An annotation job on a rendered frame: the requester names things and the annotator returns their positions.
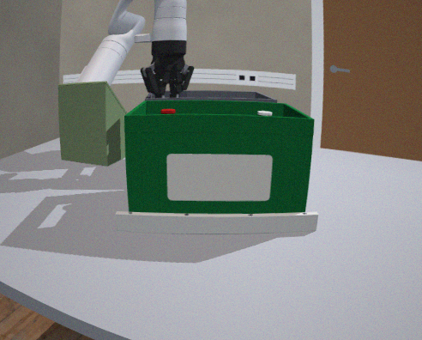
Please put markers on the white bottle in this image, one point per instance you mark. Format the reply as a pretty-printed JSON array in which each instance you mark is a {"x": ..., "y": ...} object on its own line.
[{"x": 264, "y": 113}]

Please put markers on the red bottle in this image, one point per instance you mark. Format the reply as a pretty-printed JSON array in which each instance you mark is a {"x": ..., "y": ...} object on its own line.
[{"x": 168, "y": 111}]

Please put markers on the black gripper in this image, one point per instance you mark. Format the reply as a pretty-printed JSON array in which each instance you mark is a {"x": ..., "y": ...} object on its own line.
[{"x": 170, "y": 68}]

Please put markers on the green crate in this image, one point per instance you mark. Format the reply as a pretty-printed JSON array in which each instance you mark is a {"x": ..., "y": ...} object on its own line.
[{"x": 212, "y": 162}]

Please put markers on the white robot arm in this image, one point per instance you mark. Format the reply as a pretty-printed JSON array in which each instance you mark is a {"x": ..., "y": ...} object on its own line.
[{"x": 169, "y": 24}]

